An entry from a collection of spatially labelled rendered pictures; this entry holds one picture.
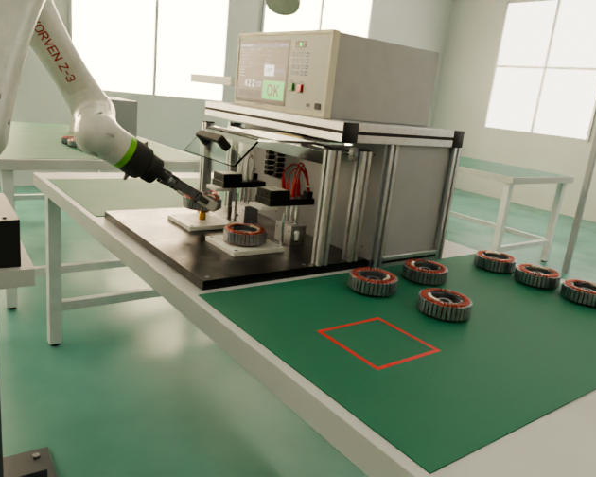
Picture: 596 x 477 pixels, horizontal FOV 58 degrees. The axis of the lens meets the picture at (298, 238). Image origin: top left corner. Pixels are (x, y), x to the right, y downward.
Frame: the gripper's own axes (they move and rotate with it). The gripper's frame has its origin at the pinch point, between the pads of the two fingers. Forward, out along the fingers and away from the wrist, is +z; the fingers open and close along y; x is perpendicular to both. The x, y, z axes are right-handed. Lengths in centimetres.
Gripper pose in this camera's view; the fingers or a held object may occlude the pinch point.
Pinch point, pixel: (201, 200)
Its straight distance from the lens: 159.7
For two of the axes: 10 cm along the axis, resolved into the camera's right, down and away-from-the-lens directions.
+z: 6.3, 4.3, 6.5
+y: 5.9, 2.7, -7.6
